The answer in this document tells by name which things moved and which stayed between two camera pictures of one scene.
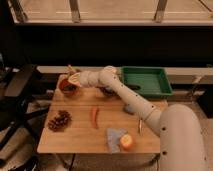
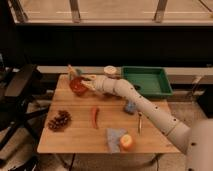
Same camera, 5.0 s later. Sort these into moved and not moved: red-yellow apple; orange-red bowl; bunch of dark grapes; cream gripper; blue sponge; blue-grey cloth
Moved: cream gripper; orange-red bowl
Not moved: blue sponge; red-yellow apple; bunch of dark grapes; blue-grey cloth
